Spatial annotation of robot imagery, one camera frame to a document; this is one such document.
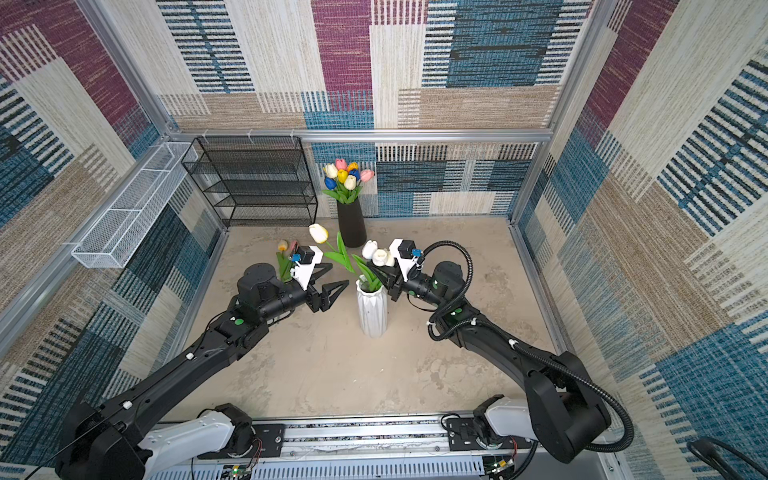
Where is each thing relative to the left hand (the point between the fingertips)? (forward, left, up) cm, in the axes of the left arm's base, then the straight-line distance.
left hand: (338, 270), depth 73 cm
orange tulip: (+35, -2, +4) cm, 36 cm away
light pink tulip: (+33, -6, +3) cm, 33 cm away
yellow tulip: (+31, +1, +4) cm, 32 cm away
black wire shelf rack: (+48, +36, -11) cm, 62 cm away
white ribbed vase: (-5, -8, -11) cm, 14 cm away
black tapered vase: (+31, 0, -16) cm, 35 cm away
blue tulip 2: (+31, -3, +5) cm, 31 cm away
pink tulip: (+36, +2, +5) cm, 36 cm away
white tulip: (+33, +4, +5) cm, 34 cm away
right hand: (+1, -8, +1) cm, 8 cm away
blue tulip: (+33, +5, 0) cm, 33 cm away
